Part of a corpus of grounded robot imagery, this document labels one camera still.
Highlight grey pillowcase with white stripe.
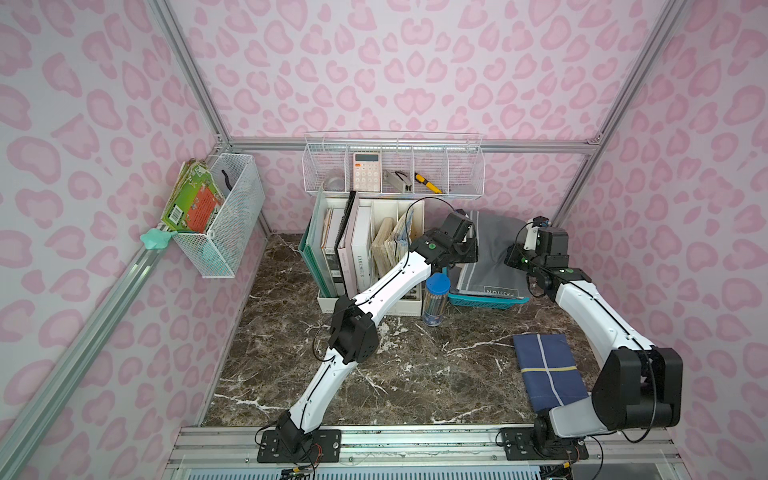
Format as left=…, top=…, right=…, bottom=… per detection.
left=449, top=211, right=529, bottom=303

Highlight navy blue pillowcase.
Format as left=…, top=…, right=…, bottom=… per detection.
left=513, top=334, right=588, bottom=414

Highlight teal plastic basket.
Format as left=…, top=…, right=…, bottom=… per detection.
left=447, top=293, right=530, bottom=310

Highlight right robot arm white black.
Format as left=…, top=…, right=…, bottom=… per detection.
left=505, top=217, right=683, bottom=460

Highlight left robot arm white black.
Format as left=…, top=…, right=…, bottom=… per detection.
left=275, top=210, right=478, bottom=461

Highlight blue lid pencil jar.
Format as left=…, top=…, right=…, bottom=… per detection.
left=422, top=273, right=451, bottom=327

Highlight brown paper envelopes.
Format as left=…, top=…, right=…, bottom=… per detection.
left=371, top=200, right=423, bottom=279

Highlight yellow utility knife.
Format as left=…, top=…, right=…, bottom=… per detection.
left=414, top=172, right=443, bottom=195

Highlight grey stapler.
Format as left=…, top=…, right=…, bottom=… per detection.
left=383, top=170, right=413, bottom=193

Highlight pink white book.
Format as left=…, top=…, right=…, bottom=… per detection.
left=335, top=191, right=374, bottom=298

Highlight pink calculator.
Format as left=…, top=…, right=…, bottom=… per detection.
left=352, top=151, right=382, bottom=193

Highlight clear dome in shelf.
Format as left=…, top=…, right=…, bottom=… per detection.
left=321, top=172, right=347, bottom=192

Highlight green folder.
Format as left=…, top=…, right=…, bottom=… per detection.
left=299, top=188, right=337, bottom=298

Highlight green red booklet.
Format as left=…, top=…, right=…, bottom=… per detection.
left=161, top=159, right=225, bottom=233

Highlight mint green clip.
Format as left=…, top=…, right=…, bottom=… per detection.
left=140, top=228, right=176, bottom=251

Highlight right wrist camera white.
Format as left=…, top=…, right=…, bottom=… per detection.
left=523, top=216, right=550, bottom=251

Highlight white wire wall shelf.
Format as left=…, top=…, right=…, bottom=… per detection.
left=301, top=131, right=485, bottom=198

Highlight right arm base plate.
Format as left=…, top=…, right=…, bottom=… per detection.
left=496, top=427, right=590, bottom=463

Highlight white mesh wall basket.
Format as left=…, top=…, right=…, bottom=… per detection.
left=174, top=153, right=265, bottom=279

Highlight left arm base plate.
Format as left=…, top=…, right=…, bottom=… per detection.
left=257, top=429, right=342, bottom=464

